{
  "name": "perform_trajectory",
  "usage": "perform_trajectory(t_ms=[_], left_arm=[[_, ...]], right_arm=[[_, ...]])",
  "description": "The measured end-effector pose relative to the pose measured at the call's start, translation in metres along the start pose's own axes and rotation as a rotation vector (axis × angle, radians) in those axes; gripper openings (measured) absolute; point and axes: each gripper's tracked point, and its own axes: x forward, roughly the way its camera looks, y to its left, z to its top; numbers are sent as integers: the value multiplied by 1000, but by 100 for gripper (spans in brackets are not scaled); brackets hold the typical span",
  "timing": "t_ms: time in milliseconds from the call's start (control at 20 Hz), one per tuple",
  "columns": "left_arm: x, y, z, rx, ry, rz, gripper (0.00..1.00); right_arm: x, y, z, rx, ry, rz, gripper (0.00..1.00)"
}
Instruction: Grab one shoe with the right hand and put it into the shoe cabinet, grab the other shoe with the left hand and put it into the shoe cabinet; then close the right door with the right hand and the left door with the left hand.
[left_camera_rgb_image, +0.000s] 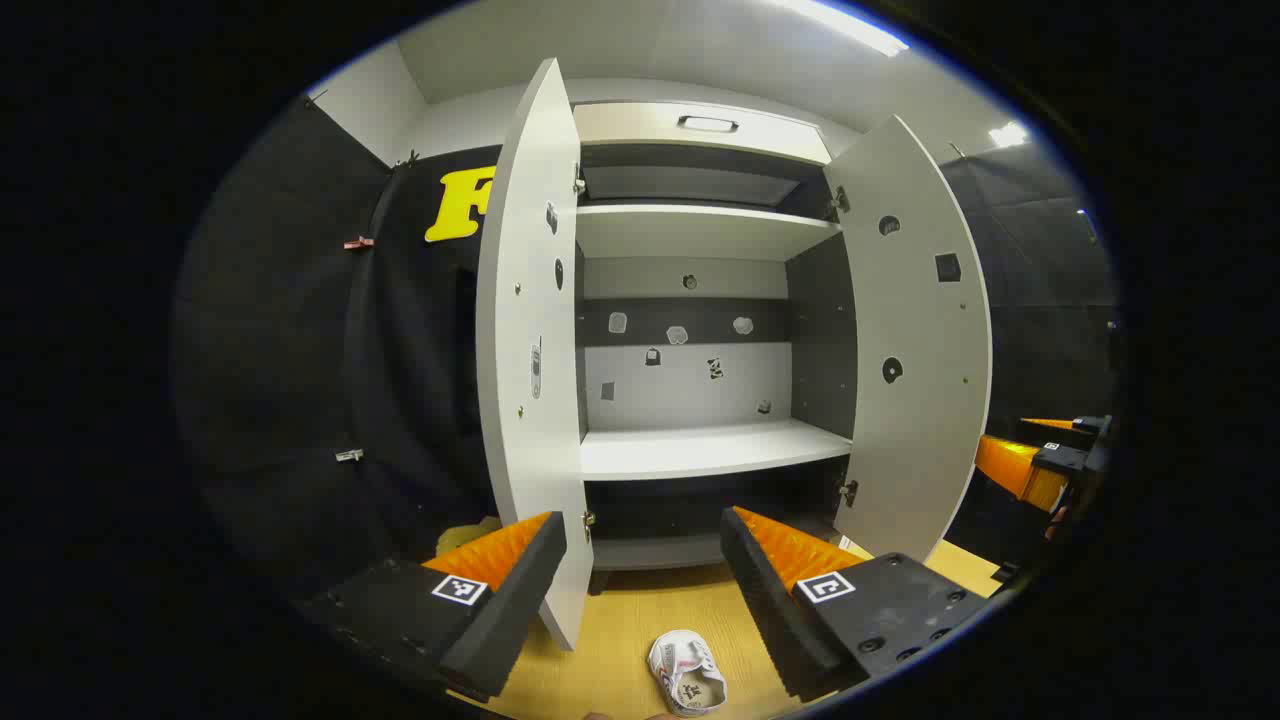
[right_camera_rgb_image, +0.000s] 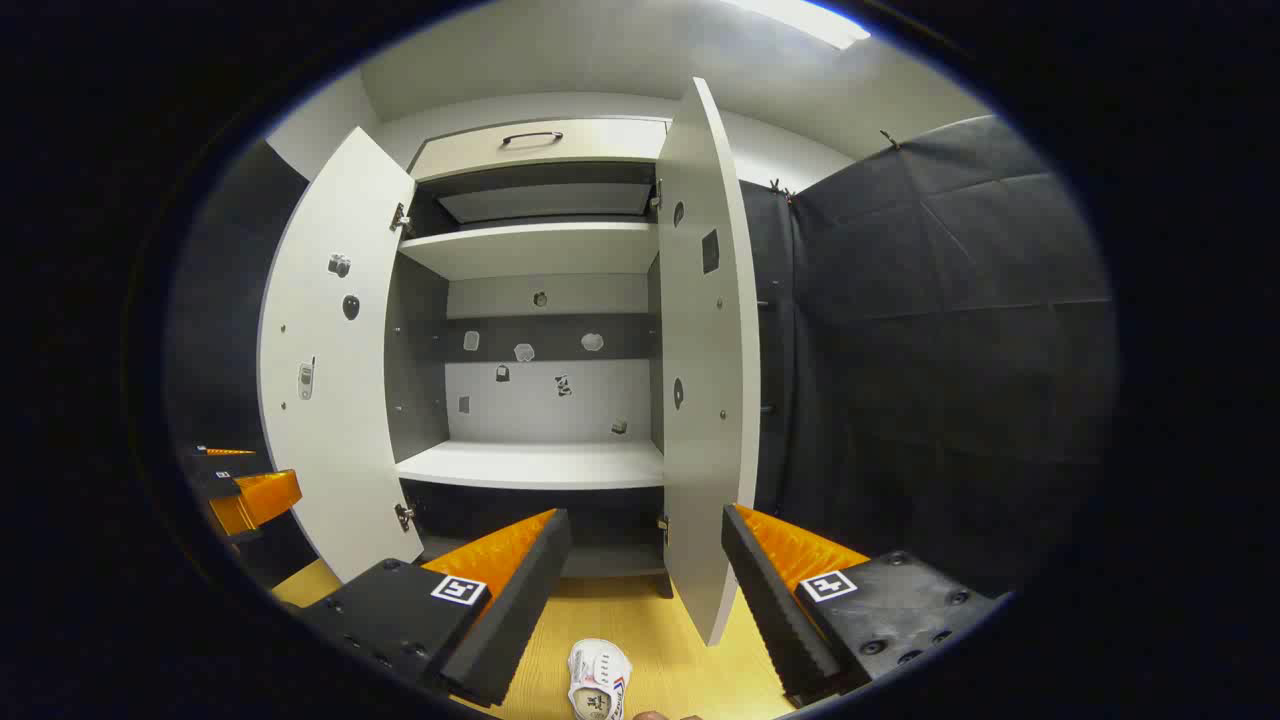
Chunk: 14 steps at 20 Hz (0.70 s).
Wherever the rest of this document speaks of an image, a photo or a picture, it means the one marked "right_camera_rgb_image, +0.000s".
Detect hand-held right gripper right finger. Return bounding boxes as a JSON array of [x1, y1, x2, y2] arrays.
[[721, 503, 1006, 701]]

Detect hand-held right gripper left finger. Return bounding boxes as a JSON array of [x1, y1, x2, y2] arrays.
[[295, 508, 573, 709]]

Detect white cabinet door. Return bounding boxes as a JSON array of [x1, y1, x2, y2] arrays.
[[257, 126, 451, 584], [655, 77, 763, 647]]

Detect white canvas shoe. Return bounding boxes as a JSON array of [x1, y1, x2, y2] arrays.
[[566, 638, 633, 720]]

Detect white shoe cabinet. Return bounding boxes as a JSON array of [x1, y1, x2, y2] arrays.
[[385, 113, 673, 601]]

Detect white cabinet drawer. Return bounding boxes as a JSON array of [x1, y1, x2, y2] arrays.
[[408, 117, 669, 183]]

